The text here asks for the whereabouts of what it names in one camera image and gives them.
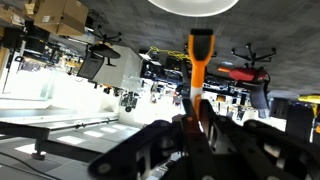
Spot yellow cable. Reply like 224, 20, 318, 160
148, 45, 191, 62

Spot yellow tool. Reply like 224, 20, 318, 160
297, 94, 320, 105

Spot red seat office chair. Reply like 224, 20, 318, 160
217, 42, 278, 119

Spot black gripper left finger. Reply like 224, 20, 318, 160
88, 97, 217, 180

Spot black mesh office chair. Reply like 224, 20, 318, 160
77, 24, 123, 81

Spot large cardboard box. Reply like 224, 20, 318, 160
33, 0, 90, 37

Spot small cardboard box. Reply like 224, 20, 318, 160
0, 4, 27, 28

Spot white cabinet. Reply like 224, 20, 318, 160
93, 44, 145, 93

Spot orange white marker pen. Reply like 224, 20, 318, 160
187, 28, 216, 118

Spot white mug cork base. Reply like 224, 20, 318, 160
147, 0, 240, 18

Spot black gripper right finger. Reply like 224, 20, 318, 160
199, 99, 320, 180

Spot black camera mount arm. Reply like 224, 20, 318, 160
0, 120, 103, 163

